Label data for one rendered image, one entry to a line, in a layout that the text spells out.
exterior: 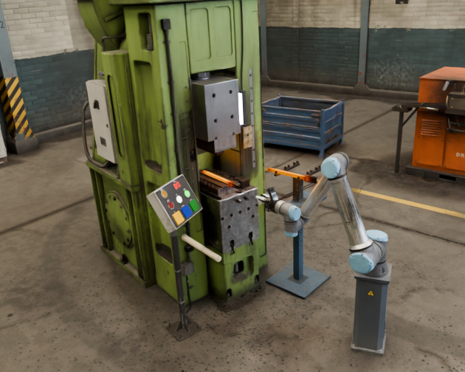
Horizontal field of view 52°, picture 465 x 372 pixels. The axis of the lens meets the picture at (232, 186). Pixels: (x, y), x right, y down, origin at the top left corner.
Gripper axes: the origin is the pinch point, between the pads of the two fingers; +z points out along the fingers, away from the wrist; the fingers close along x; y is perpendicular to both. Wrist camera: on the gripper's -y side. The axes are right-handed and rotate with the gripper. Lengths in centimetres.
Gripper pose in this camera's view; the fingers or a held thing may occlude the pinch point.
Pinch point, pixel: (259, 195)
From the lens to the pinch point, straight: 336.6
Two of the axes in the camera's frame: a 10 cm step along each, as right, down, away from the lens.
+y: 0.5, 9.2, 3.8
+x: 7.8, -2.8, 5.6
